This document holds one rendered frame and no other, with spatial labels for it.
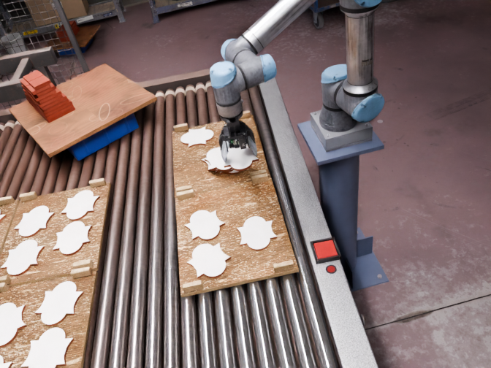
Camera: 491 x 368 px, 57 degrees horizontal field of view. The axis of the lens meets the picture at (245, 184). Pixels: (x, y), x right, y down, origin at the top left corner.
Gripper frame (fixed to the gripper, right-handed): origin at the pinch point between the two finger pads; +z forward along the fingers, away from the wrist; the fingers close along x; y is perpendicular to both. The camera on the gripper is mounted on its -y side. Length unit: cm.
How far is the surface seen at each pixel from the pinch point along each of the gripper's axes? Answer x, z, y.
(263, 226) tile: 2.8, 10.7, 23.4
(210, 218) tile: -13.6, 11.0, 15.4
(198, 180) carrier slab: -16.8, 12.7, -5.7
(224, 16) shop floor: 13, 120, -377
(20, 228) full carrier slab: -81, 11, 2
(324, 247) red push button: 19.4, 12.0, 34.8
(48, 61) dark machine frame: -96, 15, -129
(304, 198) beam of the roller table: 18.6, 14.2, 11.8
